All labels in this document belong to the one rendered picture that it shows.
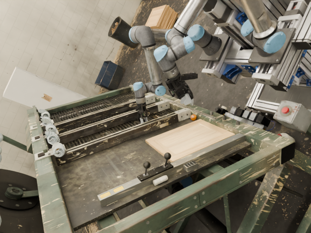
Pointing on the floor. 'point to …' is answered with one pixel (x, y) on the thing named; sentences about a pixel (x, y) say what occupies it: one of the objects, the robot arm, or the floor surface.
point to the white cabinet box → (37, 91)
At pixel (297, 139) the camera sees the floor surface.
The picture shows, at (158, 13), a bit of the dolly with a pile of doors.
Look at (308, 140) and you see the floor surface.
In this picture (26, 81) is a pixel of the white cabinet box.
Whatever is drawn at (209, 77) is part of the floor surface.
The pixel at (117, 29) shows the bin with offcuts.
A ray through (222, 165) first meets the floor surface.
